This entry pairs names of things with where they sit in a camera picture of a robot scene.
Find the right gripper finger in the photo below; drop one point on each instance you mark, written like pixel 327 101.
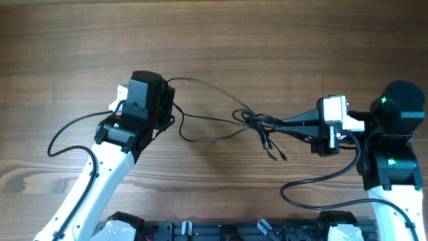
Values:
pixel 311 117
pixel 307 134

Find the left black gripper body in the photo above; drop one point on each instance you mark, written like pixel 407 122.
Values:
pixel 165 105

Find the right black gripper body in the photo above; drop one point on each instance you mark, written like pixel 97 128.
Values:
pixel 330 143

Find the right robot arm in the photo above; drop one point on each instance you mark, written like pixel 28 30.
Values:
pixel 384 158

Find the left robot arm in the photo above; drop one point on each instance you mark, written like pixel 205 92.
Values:
pixel 136 120

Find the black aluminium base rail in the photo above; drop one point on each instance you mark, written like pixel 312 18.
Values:
pixel 234 231

